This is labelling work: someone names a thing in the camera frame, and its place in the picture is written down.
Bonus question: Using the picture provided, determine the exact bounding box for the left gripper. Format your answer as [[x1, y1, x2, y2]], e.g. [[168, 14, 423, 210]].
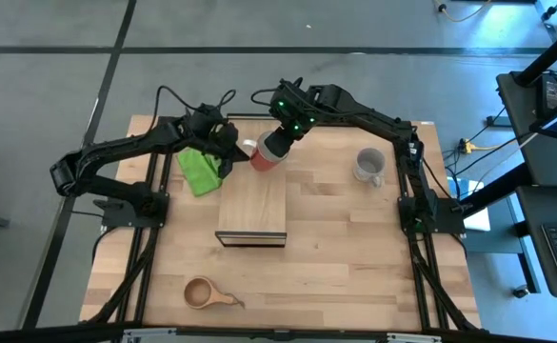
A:
[[193, 104, 253, 181]]

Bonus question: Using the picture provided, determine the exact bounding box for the red mug white handle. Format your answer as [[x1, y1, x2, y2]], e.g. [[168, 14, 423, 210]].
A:
[[242, 131, 289, 173]]

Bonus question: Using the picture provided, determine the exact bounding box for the white patterned mug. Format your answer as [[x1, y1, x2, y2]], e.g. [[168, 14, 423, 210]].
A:
[[352, 147, 388, 190]]

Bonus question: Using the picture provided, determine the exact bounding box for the green cloth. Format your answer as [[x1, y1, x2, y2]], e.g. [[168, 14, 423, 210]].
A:
[[176, 146, 225, 198]]

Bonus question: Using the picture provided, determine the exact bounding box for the yellow power plug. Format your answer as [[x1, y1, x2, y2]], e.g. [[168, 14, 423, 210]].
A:
[[458, 137, 494, 154]]

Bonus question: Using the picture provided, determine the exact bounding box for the dark office desk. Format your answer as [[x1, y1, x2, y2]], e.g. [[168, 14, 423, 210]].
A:
[[495, 70, 557, 299]]

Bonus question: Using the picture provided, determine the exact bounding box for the black power adapter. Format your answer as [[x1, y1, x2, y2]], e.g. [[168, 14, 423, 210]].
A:
[[538, 72, 557, 118]]

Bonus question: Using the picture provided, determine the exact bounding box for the wooden shelf with black frame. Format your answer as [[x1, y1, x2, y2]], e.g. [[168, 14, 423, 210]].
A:
[[214, 154, 288, 249]]

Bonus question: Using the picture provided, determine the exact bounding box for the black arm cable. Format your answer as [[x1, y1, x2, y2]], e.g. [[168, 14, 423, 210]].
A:
[[149, 84, 199, 135], [249, 87, 280, 109], [217, 88, 238, 111]]

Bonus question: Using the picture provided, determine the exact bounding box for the wooden cup with handle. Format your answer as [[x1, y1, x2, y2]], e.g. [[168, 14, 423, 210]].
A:
[[183, 275, 247, 311]]

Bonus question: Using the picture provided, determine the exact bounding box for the black rig frame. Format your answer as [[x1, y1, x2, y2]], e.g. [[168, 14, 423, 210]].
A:
[[0, 112, 557, 343]]

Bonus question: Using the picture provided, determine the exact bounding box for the silver frame bracket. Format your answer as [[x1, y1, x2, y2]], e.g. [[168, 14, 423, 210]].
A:
[[122, 327, 178, 343], [386, 332, 442, 343]]

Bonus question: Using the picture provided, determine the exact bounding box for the yellow floor cable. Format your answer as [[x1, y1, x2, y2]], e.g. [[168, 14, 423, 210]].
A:
[[432, 0, 494, 24]]

